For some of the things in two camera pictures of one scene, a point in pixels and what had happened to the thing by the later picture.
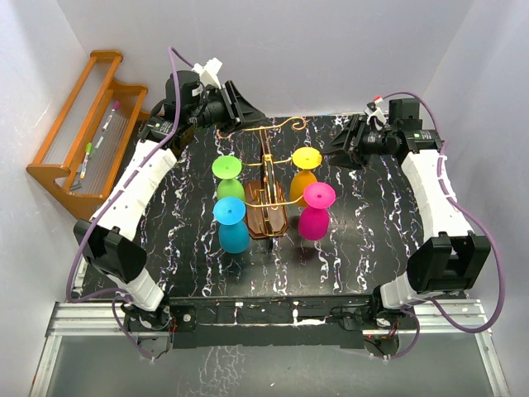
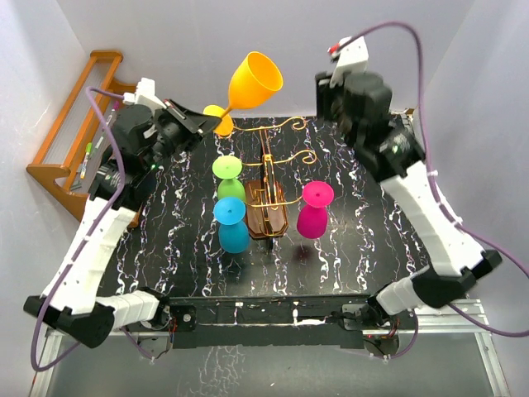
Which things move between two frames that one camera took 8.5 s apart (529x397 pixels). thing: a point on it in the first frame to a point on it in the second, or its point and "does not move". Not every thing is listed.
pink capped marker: x=115 y=107 does not move
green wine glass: x=227 y=168 does not move
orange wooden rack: x=82 y=156 does not move
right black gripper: x=341 y=156 to x=324 y=93
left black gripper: x=239 y=113 to x=191 y=123
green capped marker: x=88 y=149 does not move
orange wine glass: x=301 y=180 to x=254 y=82
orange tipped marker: x=84 y=166 does not move
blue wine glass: x=233 y=232 does not move
